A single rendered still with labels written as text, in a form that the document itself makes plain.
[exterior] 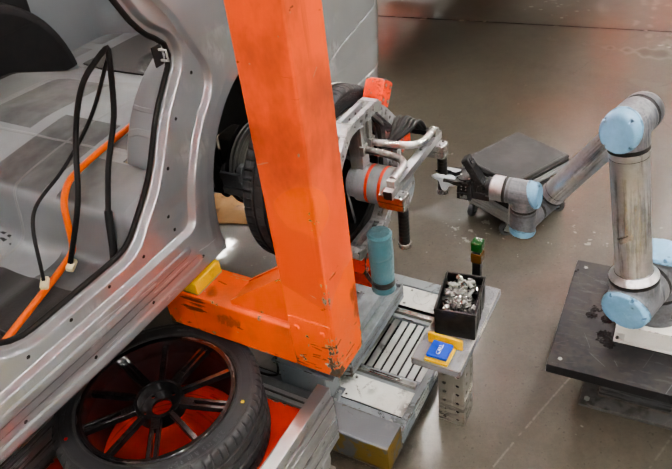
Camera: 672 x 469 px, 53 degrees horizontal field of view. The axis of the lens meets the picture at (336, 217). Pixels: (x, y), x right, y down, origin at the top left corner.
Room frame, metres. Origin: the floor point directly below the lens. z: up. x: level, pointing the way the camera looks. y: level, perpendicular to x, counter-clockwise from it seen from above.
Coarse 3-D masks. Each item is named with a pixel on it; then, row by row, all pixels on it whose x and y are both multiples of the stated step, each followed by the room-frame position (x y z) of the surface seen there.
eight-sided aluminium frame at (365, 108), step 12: (360, 108) 2.08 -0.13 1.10; (372, 108) 2.07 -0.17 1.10; (384, 108) 2.14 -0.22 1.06; (348, 120) 2.02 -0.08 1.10; (360, 120) 1.99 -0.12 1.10; (384, 120) 2.15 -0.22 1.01; (348, 132) 1.91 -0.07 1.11; (384, 132) 2.22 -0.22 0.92; (348, 144) 1.91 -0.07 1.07; (372, 216) 2.12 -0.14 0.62; (384, 216) 2.10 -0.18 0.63; (360, 240) 2.00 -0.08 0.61; (360, 252) 1.90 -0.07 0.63
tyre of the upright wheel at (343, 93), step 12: (336, 84) 2.16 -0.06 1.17; (348, 84) 2.16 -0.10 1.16; (336, 96) 2.05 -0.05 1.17; (348, 96) 2.10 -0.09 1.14; (360, 96) 2.17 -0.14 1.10; (336, 108) 2.02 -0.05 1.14; (252, 144) 1.96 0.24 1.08; (252, 156) 1.94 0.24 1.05; (252, 168) 1.91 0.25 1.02; (252, 180) 1.90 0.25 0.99; (252, 192) 1.89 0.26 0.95; (252, 204) 1.88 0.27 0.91; (264, 204) 1.86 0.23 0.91; (372, 204) 2.18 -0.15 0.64; (252, 216) 1.88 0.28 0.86; (264, 216) 1.85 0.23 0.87; (252, 228) 1.89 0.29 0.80; (264, 228) 1.86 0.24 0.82; (360, 228) 2.09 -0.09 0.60; (264, 240) 1.89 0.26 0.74
